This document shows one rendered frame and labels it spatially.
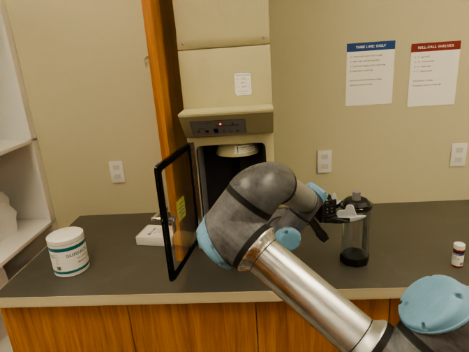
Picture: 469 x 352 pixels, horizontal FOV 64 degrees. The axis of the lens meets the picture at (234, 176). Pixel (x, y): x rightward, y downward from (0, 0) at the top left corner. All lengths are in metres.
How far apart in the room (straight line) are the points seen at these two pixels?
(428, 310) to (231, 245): 0.37
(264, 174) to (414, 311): 0.37
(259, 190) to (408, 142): 1.31
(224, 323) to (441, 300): 0.85
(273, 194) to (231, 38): 0.73
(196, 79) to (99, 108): 0.71
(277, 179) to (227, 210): 0.12
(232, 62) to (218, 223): 0.73
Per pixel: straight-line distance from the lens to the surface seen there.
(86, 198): 2.12
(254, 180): 0.77
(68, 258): 1.54
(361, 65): 1.85
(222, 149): 1.45
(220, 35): 1.37
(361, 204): 1.34
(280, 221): 1.17
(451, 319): 0.73
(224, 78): 1.37
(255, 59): 1.36
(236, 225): 0.77
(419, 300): 0.77
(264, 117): 1.28
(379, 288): 1.35
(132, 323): 1.48
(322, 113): 1.84
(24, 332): 1.68
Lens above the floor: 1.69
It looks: 18 degrees down
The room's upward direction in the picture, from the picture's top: 4 degrees counter-clockwise
